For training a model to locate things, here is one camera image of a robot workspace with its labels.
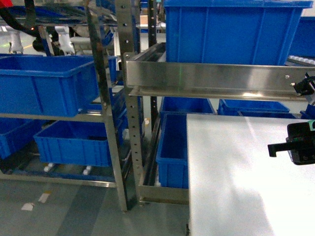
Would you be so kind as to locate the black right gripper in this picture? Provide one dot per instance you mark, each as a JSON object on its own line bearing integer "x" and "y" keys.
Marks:
{"x": 302, "y": 148}

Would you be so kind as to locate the blue bin lower shelf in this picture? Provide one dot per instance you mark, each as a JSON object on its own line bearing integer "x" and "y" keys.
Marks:
{"x": 73, "y": 142}

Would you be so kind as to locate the blue lower bin middle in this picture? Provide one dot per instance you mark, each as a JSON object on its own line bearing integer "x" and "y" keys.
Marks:
{"x": 231, "y": 107}

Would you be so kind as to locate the blue plastic bin centre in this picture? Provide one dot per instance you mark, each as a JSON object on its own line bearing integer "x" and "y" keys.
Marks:
{"x": 304, "y": 40}

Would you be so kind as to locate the blue plastic bin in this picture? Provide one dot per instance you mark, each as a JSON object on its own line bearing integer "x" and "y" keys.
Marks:
{"x": 250, "y": 32}
{"x": 304, "y": 40}

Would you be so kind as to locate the blue plastic bin left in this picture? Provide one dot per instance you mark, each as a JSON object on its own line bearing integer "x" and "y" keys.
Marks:
{"x": 250, "y": 32}

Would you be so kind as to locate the large blue front bin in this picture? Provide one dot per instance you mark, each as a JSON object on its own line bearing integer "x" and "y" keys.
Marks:
{"x": 47, "y": 86}

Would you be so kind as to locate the steel shelf rack frame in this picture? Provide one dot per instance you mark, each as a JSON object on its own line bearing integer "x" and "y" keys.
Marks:
{"x": 119, "y": 111}

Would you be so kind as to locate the stainless steel shelf rail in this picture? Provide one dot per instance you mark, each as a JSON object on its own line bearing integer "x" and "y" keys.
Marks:
{"x": 146, "y": 75}

